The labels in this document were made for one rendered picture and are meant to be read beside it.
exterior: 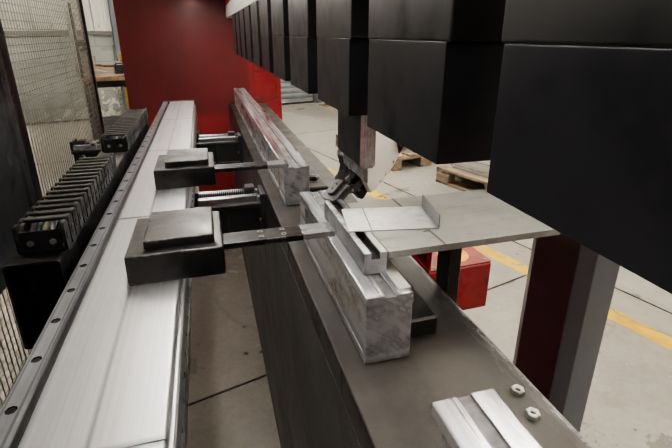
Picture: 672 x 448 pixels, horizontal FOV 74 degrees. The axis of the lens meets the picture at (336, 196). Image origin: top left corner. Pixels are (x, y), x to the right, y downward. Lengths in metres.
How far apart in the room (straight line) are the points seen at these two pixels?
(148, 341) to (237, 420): 1.31
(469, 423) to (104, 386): 0.30
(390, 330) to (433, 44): 0.36
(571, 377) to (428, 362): 0.77
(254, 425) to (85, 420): 1.35
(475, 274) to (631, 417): 1.09
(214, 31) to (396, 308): 2.32
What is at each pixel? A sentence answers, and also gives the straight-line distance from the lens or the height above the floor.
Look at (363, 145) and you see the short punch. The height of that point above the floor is 1.13.
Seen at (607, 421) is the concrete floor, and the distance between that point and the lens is 1.97.
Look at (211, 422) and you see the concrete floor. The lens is 1.78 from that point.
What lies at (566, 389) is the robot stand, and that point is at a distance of 1.36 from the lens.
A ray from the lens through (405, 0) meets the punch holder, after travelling 0.36.
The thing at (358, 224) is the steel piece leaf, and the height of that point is 1.00.
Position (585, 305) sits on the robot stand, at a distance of 1.22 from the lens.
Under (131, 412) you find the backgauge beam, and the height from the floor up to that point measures 0.98.
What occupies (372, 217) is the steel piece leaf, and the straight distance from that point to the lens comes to 0.67.
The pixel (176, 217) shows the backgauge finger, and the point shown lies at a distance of 0.62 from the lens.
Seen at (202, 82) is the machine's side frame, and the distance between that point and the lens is 2.72.
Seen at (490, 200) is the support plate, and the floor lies 1.00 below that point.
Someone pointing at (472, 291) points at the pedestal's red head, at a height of 0.71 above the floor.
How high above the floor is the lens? 1.26
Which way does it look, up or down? 20 degrees down
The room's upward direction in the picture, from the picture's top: straight up
